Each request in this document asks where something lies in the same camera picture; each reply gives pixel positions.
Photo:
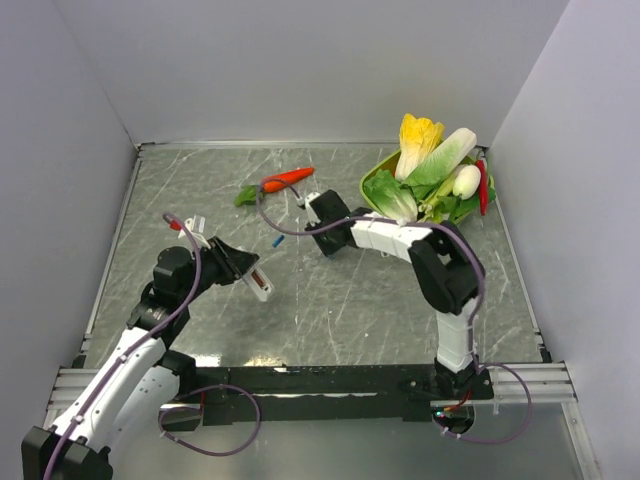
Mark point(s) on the red chili pepper toy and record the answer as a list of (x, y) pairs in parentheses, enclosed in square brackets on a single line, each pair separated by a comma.
[(483, 187)]

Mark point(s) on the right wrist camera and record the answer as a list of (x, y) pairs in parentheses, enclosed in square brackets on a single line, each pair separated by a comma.
[(306, 203)]

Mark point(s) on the green plastic basket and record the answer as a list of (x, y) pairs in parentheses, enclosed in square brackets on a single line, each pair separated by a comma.
[(463, 209)]

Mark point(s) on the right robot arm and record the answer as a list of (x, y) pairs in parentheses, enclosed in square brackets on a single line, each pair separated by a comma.
[(449, 274)]

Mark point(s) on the green celery stalk toy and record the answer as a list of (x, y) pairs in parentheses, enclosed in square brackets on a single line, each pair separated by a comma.
[(441, 202)]

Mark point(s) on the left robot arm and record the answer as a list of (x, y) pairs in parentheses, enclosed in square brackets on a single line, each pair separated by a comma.
[(143, 372)]

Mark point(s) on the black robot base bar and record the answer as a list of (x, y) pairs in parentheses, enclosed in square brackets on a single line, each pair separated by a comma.
[(313, 393)]

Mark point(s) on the green leafy cabbage toy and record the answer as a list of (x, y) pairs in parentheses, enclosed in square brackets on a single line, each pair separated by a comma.
[(389, 198)]

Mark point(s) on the white remote control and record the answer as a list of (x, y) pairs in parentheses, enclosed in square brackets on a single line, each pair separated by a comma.
[(258, 282)]

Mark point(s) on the green romaine lettuce toy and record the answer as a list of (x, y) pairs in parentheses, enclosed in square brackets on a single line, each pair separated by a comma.
[(441, 162)]

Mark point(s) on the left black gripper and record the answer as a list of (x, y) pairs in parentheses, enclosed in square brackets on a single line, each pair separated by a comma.
[(232, 262)]

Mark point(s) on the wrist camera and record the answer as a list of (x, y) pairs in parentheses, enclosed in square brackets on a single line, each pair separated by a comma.
[(196, 225), (306, 203)]

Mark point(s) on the yellow napa cabbage toy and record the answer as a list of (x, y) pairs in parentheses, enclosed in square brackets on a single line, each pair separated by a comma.
[(418, 137)]

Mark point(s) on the white radish toy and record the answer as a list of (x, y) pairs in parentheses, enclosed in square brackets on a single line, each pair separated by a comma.
[(466, 182)]

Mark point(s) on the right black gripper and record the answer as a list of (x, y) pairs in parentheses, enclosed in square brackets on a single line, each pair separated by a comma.
[(328, 250)]

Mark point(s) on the orange toy carrot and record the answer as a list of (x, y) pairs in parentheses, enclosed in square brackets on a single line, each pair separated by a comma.
[(251, 194)]

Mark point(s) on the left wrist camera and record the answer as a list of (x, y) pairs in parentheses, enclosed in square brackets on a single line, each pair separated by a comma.
[(196, 225)]

